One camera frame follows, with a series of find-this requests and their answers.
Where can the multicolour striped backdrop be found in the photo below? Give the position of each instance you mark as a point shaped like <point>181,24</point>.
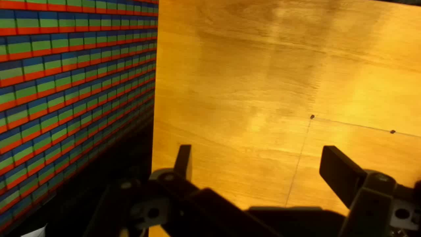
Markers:
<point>66,97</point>

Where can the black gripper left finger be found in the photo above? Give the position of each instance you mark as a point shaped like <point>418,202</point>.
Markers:
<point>175,206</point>

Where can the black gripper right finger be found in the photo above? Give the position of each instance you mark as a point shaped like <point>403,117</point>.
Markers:
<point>373,202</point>

